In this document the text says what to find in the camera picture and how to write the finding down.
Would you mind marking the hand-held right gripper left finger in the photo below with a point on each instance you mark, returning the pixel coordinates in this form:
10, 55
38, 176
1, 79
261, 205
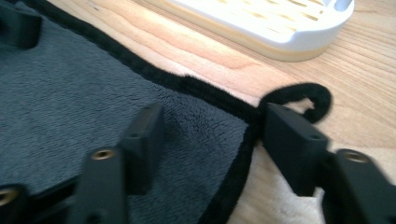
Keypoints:
141, 155

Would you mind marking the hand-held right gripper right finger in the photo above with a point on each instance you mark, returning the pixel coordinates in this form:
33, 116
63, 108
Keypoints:
292, 155

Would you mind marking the grey towel with black edge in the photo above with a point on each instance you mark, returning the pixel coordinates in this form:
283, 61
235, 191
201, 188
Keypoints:
77, 109

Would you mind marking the white slotted tray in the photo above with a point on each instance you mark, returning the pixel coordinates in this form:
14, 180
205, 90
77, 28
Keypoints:
274, 21

